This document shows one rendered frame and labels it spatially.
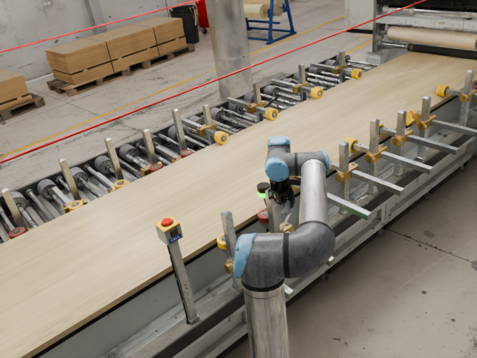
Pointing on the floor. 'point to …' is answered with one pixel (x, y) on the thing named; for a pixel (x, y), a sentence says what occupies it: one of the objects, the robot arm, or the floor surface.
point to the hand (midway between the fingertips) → (287, 212)
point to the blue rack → (272, 24)
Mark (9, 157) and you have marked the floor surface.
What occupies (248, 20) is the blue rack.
